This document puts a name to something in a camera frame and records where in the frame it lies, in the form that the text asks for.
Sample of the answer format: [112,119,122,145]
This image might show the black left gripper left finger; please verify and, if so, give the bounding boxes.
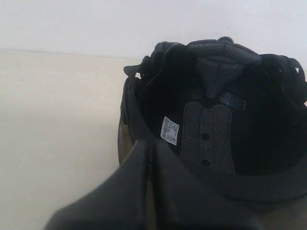
[44,140,148,230]

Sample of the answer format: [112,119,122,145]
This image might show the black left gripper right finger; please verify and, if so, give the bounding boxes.
[152,139,261,230]

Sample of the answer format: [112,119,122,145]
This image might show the black helmet with tinted visor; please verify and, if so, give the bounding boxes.
[118,36,307,230]

